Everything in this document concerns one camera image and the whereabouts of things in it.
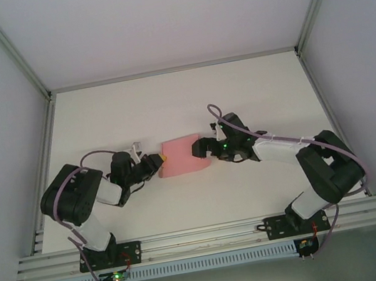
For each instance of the pink cloth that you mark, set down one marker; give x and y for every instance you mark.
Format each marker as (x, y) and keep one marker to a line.
(180, 156)

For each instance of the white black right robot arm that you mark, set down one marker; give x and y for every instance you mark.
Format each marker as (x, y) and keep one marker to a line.
(333, 166)

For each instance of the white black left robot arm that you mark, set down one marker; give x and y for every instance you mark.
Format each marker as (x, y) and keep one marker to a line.
(74, 195)

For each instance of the circuit board with green light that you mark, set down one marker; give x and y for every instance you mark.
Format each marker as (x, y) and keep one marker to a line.
(116, 277)

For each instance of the small green circuit board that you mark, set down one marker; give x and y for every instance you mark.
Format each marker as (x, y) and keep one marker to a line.
(304, 244)

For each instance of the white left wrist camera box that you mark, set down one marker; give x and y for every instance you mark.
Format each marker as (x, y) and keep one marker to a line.
(136, 148)

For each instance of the aluminium table side rail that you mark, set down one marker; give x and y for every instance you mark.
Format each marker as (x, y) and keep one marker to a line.
(44, 153)
(325, 106)

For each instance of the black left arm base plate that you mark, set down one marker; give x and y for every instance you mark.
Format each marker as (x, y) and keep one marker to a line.
(131, 252)

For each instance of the aluminium frame crossbar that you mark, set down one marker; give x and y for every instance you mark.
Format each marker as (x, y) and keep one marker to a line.
(176, 68)

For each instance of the aluminium mounting rail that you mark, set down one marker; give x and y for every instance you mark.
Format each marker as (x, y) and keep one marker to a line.
(204, 240)

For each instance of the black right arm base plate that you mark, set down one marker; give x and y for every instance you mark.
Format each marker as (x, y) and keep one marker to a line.
(276, 228)

